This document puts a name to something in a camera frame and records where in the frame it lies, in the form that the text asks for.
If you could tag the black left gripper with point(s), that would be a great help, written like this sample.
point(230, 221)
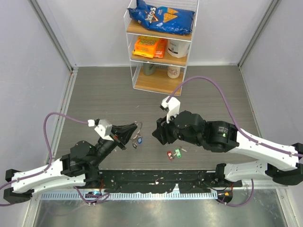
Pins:
point(126, 132)

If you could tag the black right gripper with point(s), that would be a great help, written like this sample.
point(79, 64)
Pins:
point(162, 132)

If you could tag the large metal keyring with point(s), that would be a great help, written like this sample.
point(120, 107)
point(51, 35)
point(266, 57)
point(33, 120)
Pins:
point(137, 135)

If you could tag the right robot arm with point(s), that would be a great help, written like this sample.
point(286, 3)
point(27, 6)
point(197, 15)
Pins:
point(271, 160)

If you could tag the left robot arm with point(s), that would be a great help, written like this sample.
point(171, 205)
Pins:
point(79, 168)

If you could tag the green key tag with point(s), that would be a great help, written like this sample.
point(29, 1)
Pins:
point(178, 152)

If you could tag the white paper cup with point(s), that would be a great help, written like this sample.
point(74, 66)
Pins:
point(173, 72)

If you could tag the white pouch bag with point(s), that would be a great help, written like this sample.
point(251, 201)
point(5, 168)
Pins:
point(178, 49)

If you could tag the orange snack box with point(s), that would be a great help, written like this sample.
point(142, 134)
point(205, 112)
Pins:
point(150, 47)

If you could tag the blue Doritos chip bag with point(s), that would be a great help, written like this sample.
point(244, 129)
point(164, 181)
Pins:
point(162, 19)

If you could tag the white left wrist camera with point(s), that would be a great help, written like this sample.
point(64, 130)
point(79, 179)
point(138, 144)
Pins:
point(102, 127)

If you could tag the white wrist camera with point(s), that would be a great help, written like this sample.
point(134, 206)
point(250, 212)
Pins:
point(102, 127)
point(171, 105)

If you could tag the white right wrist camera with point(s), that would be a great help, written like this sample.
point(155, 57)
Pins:
point(171, 105)

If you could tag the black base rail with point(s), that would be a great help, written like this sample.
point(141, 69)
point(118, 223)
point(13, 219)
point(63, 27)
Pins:
point(163, 181)

